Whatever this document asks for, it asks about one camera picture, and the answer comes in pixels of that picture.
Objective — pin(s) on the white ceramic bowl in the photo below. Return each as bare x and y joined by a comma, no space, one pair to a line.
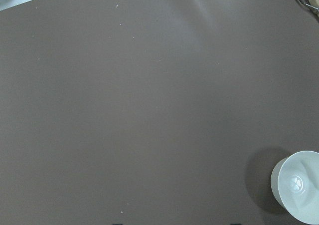
295,185

